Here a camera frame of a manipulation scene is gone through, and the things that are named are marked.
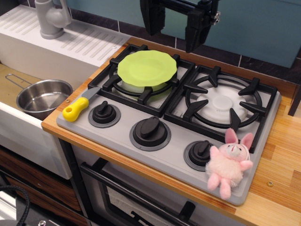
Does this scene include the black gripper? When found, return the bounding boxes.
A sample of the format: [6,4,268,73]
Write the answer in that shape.
[140,0,221,53]

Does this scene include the pink stuffed rabbit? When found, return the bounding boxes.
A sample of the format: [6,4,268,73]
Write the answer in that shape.
[205,128,253,200]

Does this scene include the green plastic plate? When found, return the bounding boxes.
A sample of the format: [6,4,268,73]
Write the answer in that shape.
[117,50,177,87]

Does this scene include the black left burner grate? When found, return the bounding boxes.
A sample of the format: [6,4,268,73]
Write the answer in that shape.
[88,44,195,117]

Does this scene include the black burner grate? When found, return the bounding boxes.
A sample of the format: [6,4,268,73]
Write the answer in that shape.
[88,44,195,117]
[164,65,280,153]

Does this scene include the black right burner grate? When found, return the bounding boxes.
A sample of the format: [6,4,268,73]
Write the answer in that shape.
[164,65,280,153]

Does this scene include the grey toy stove top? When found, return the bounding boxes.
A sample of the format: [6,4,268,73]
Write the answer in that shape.
[56,44,281,205]

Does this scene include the black middle stove knob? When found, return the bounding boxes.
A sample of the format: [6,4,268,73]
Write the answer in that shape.
[129,116,171,152]

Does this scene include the black stove knob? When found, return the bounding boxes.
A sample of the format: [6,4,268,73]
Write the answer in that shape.
[88,101,121,128]
[183,140,213,172]
[129,116,171,152]

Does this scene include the black left stove knob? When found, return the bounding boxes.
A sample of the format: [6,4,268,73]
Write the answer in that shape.
[88,101,121,128]

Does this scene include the grey toy faucet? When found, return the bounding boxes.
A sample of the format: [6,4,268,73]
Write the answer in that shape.
[35,0,71,40]

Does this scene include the black right stove knob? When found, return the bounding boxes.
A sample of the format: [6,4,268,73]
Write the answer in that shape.
[183,140,213,172]

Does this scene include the white toy sink unit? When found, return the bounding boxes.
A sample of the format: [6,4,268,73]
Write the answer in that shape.
[0,5,129,179]

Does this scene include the small steel saucepan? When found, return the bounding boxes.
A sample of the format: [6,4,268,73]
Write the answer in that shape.
[5,73,73,121]

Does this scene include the toy oven door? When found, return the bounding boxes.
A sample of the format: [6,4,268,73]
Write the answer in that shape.
[79,157,212,226]

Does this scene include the wooden drawer front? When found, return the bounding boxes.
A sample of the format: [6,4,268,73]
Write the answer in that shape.
[0,150,81,211]

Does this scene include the yellow handled toy knife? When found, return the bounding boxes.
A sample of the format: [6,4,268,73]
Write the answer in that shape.
[63,87,101,122]

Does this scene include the black braided cable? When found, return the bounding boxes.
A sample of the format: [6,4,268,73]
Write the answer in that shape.
[0,185,32,226]

